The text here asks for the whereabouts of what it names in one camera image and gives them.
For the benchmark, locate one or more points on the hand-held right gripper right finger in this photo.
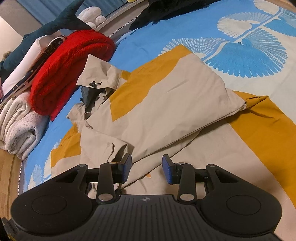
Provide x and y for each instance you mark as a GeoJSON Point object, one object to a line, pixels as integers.
{"type": "Point", "coordinates": [167, 169]}

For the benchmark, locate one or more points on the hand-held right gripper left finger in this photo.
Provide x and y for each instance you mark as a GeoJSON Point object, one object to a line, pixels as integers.
{"type": "Point", "coordinates": [126, 166]}

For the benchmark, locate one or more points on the beige and mustard jacket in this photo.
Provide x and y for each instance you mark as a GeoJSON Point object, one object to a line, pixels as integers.
{"type": "Point", "coordinates": [173, 104]}

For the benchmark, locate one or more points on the red round cushion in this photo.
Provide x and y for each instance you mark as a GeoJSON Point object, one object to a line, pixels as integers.
{"type": "Point", "coordinates": [69, 69]}

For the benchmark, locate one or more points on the white folded blanket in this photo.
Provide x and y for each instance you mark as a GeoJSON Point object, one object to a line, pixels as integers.
{"type": "Point", "coordinates": [20, 125]}

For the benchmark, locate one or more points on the blue patterned bed cover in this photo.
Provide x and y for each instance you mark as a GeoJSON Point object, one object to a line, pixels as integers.
{"type": "Point", "coordinates": [148, 39]}

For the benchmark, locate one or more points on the white rolled cloth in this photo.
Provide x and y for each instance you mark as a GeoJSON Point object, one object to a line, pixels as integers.
{"type": "Point", "coordinates": [27, 62]}

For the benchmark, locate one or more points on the pink cloth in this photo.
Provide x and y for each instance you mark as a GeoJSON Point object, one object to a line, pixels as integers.
{"type": "Point", "coordinates": [1, 91]}

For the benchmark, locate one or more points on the white plush toy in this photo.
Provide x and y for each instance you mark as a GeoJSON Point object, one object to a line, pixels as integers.
{"type": "Point", "coordinates": [91, 14]}

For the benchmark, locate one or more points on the dark teal garment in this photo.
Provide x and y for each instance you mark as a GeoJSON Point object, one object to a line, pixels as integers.
{"type": "Point", "coordinates": [62, 20]}

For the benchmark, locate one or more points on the black cloth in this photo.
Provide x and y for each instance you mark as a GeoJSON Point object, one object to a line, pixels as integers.
{"type": "Point", "coordinates": [166, 9]}

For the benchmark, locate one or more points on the blue curtain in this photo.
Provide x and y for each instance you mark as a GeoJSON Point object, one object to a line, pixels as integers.
{"type": "Point", "coordinates": [34, 7]}

